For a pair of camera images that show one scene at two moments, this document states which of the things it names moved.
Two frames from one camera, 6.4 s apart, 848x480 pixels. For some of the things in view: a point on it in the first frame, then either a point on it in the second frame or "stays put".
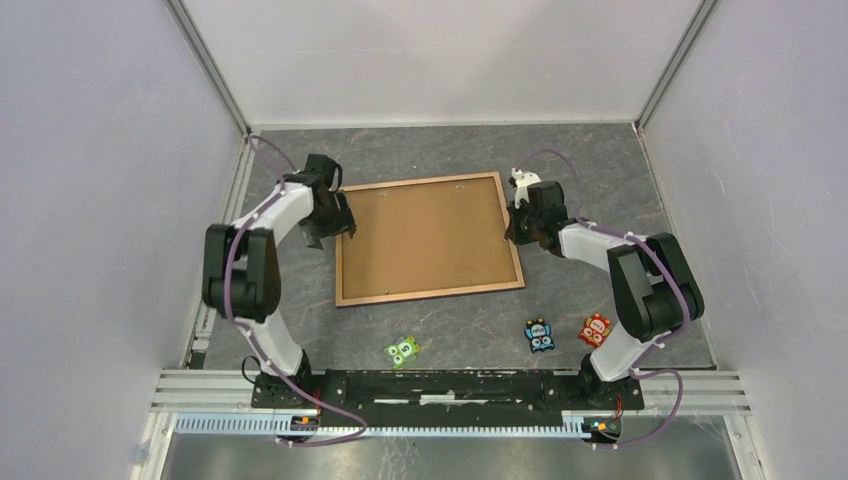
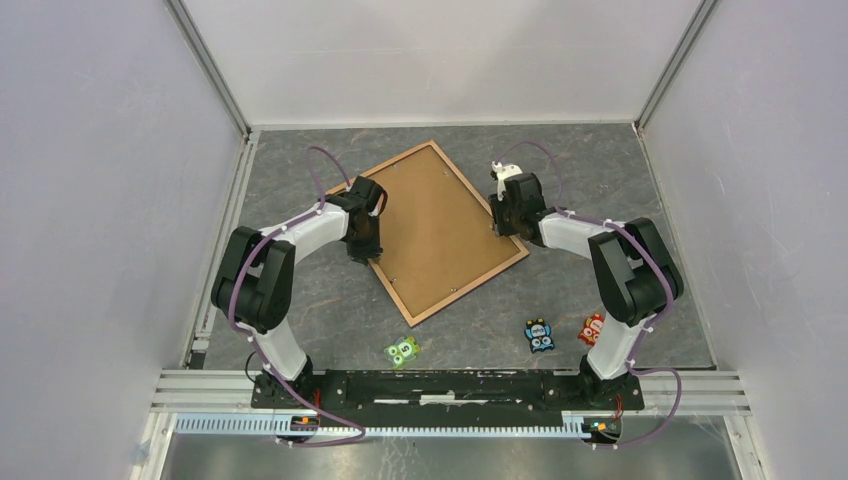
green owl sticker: (404, 348) stays put
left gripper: (343, 222) to (363, 255)
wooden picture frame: (428, 293) to (377, 265)
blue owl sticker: (539, 335) stays put
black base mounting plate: (434, 396) stays put
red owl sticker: (595, 330) stays put
